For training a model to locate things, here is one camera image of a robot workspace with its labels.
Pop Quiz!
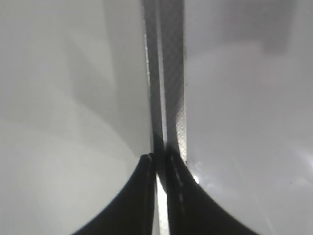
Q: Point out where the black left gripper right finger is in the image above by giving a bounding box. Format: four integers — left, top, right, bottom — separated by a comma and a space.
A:
165, 149, 254, 235

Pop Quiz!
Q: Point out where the white board with grey frame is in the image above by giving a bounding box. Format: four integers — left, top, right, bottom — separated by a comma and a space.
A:
0, 0, 313, 235

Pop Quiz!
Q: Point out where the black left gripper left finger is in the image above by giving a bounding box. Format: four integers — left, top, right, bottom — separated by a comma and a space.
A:
75, 153, 156, 235

